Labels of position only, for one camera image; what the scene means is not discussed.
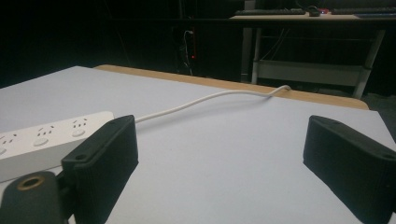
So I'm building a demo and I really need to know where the white power strip cable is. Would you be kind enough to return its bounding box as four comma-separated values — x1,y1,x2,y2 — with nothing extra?
135,84,292,124

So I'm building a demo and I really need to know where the black keyboard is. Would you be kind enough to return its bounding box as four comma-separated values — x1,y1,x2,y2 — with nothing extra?
233,8,307,17
330,7,396,16

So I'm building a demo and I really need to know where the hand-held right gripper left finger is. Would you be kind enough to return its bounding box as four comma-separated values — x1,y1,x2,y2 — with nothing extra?
61,114,139,224

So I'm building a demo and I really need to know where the hanging white cable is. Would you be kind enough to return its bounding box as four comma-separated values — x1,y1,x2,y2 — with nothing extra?
181,29,194,77

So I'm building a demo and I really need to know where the white power strip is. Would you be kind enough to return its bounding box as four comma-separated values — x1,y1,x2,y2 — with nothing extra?
0,110,115,184

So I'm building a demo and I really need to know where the metal frame desk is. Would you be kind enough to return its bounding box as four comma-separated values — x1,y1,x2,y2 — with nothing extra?
229,13,396,100

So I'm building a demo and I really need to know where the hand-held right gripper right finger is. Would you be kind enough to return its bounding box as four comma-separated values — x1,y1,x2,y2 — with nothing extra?
303,115,396,224

